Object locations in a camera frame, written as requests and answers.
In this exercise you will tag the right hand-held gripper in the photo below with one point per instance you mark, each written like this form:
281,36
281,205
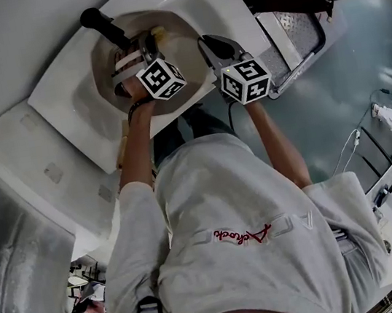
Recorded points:
247,81

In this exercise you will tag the black faucet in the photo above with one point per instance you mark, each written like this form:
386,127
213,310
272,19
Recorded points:
105,26

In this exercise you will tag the person's right forearm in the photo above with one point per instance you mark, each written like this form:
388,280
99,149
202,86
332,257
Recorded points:
279,146

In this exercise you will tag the white stepped platform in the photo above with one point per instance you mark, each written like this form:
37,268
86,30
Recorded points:
26,153

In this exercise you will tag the person in white coat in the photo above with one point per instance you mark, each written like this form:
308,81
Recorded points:
237,274

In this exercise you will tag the yellow sponge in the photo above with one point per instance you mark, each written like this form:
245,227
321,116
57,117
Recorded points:
158,32

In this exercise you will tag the black wrist band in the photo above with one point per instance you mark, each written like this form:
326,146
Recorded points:
136,106

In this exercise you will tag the person's left forearm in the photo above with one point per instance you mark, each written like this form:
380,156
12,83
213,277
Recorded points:
136,154

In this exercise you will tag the metal step platform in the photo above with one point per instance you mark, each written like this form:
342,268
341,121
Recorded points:
301,32

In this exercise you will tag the white sink basin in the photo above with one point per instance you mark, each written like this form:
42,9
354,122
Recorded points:
62,107

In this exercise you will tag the person's blue jeans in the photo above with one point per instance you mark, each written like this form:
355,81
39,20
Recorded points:
205,124

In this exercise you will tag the silver foil sheet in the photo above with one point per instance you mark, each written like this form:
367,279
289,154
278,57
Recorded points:
17,283

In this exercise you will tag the person's left hand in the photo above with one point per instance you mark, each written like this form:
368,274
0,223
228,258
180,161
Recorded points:
138,93

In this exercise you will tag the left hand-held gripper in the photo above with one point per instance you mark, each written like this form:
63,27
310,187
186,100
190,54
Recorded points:
163,80

